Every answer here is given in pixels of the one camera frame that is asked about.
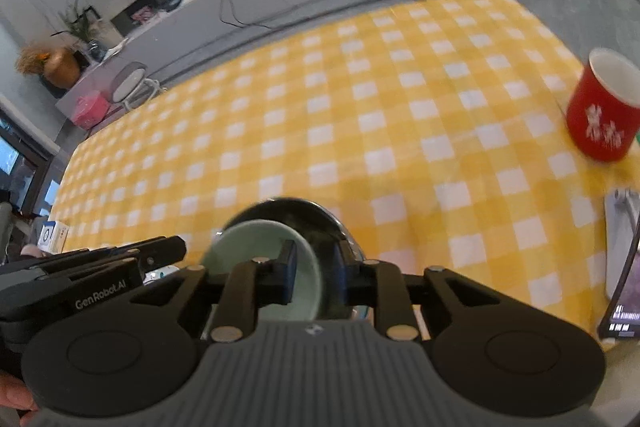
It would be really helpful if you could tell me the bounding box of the person left hand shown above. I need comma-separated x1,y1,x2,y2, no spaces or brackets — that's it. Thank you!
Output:
0,372,39,427

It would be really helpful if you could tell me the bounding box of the yellow checkered tablecloth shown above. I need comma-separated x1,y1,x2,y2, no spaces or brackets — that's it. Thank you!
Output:
52,0,639,332

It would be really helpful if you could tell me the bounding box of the blue steel bowl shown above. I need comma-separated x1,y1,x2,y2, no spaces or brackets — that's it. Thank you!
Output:
201,197,368,321

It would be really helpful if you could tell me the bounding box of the pink plastic basket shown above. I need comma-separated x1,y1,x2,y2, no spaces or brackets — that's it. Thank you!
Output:
72,91,111,130

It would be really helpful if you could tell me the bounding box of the small grey stool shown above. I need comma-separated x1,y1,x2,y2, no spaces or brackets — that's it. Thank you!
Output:
110,62,166,113

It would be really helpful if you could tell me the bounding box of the potted plant in blue vase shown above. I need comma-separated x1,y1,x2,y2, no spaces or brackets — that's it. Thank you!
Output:
54,0,107,63

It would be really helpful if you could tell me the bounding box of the green ceramic bowl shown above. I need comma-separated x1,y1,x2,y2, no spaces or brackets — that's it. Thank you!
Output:
201,219,323,322

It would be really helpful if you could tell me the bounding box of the bronze round vase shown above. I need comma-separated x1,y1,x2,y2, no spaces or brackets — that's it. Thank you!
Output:
43,48,80,90

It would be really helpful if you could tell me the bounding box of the smartphone on stand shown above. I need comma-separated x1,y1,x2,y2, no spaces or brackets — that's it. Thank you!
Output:
597,225,639,340

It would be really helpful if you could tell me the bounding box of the white phone stand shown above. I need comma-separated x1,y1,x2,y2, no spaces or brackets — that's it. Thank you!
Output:
604,188,639,299

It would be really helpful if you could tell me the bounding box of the red mug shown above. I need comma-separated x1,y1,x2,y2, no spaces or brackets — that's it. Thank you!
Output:
565,48,640,162

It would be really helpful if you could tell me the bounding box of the black power cable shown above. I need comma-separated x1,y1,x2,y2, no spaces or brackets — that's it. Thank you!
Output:
217,0,321,30

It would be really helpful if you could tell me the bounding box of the small white blue box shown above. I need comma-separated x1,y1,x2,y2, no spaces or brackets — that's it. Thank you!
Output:
37,221,70,255

